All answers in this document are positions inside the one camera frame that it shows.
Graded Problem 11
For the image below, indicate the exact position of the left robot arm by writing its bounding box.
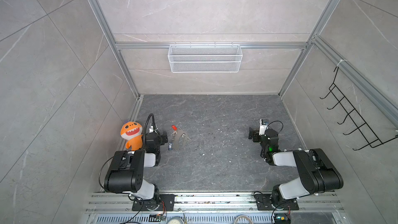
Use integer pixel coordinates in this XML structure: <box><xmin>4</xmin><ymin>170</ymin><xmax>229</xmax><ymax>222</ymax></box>
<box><xmin>98</xmin><ymin>131</ymin><xmax>168</xmax><ymax>205</ymax></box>

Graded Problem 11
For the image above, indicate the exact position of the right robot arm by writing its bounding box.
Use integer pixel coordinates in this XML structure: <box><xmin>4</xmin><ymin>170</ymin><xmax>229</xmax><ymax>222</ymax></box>
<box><xmin>248</xmin><ymin>127</ymin><xmax>344</xmax><ymax>209</ymax></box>

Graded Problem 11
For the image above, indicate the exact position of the orange shark plush toy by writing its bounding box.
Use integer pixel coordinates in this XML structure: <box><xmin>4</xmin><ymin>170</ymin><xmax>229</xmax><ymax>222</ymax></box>
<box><xmin>120</xmin><ymin>121</ymin><xmax>143</xmax><ymax>151</ymax></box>

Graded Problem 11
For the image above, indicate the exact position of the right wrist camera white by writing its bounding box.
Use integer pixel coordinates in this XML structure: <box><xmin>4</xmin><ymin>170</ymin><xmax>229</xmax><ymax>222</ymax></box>
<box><xmin>259</xmin><ymin>119</ymin><xmax>269</xmax><ymax>135</ymax></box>

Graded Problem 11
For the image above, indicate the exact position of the right camera black cable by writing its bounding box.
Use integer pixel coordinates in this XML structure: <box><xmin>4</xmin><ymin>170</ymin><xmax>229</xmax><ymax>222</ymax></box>
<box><xmin>267</xmin><ymin>120</ymin><xmax>284</xmax><ymax>133</ymax></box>

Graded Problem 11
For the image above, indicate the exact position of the black corrugated cable conduit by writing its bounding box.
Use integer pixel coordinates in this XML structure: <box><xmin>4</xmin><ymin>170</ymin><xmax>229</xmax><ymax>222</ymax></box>
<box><xmin>142</xmin><ymin>113</ymin><xmax>156</xmax><ymax>145</ymax></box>

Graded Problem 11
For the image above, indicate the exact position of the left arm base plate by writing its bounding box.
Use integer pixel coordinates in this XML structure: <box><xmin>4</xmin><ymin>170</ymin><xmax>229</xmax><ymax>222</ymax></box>
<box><xmin>132</xmin><ymin>194</ymin><xmax>176</xmax><ymax>212</ymax></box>

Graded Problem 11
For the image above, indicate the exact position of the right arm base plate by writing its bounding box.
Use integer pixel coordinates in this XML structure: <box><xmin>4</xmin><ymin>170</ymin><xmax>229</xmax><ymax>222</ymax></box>
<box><xmin>253</xmin><ymin>193</ymin><xmax>299</xmax><ymax>211</ymax></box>

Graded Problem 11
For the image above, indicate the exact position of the aluminium rail frame front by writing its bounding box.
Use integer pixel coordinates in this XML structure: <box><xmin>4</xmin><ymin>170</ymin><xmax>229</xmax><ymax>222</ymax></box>
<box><xmin>79</xmin><ymin>191</ymin><xmax>350</xmax><ymax>224</ymax></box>

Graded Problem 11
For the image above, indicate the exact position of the white wire mesh basket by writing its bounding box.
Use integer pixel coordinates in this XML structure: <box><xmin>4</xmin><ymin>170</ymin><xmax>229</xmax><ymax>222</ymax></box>
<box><xmin>167</xmin><ymin>44</ymin><xmax>243</xmax><ymax>73</ymax></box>

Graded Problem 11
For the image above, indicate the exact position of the black wire hook rack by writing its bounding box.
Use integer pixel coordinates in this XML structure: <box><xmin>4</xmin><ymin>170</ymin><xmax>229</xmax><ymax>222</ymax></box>
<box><xmin>320</xmin><ymin>66</ymin><xmax>398</xmax><ymax>151</ymax></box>

